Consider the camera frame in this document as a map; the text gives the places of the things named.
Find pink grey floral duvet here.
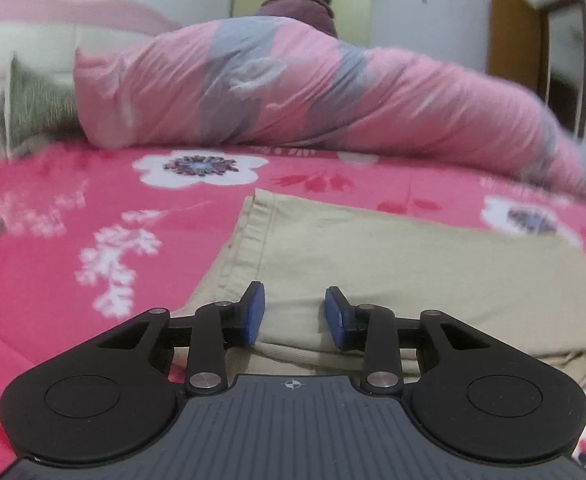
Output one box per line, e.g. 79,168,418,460
73,15,586,206

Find green floral pillow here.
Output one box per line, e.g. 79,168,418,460
0,55,81,153

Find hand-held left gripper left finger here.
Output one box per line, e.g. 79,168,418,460
95,281,266,395

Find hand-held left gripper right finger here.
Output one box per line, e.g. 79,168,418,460
325,286,491,395

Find brown wooden door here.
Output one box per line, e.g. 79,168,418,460
488,0,546,98

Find pale green wardrobe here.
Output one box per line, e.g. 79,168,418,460
230,0,376,48

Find beige pants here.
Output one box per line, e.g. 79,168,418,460
173,187,586,393

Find pink floral blanket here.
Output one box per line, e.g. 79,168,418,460
0,142,586,480

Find dark wooden door frame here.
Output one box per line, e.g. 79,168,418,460
536,0,586,141

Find pink white bed headboard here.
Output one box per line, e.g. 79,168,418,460
0,0,184,121

